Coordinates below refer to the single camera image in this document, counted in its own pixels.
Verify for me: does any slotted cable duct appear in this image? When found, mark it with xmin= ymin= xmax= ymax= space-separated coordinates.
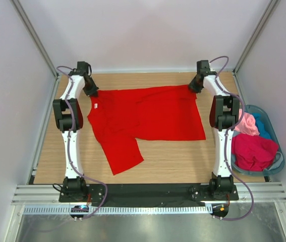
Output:
xmin=23 ymin=205 xmax=212 ymax=215

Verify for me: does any grey t shirt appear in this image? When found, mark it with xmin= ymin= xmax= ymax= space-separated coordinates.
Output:
xmin=268 ymin=151 xmax=284 ymax=170

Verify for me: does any light pink t shirt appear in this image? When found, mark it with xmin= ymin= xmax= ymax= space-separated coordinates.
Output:
xmin=235 ymin=112 xmax=260 ymax=136

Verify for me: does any teal plastic laundry basket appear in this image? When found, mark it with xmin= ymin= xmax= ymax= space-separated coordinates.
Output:
xmin=231 ymin=105 xmax=284 ymax=176

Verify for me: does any magenta t shirt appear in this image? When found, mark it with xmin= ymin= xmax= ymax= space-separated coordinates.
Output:
xmin=232 ymin=134 xmax=279 ymax=172

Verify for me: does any blue t shirt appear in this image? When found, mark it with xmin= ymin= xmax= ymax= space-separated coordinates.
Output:
xmin=252 ymin=113 xmax=271 ymax=140

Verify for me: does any red t shirt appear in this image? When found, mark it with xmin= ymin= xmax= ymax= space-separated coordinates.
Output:
xmin=87 ymin=85 xmax=206 ymax=175

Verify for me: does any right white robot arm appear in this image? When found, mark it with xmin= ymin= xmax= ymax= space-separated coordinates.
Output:
xmin=188 ymin=60 xmax=240 ymax=201

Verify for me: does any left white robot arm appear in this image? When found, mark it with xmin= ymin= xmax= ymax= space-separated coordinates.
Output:
xmin=52 ymin=61 xmax=98 ymax=202

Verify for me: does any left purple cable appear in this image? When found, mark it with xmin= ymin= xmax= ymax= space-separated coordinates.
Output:
xmin=56 ymin=65 xmax=108 ymax=220

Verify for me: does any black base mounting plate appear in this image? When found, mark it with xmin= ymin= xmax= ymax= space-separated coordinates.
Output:
xmin=59 ymin=183 xmax=239 ymax=208

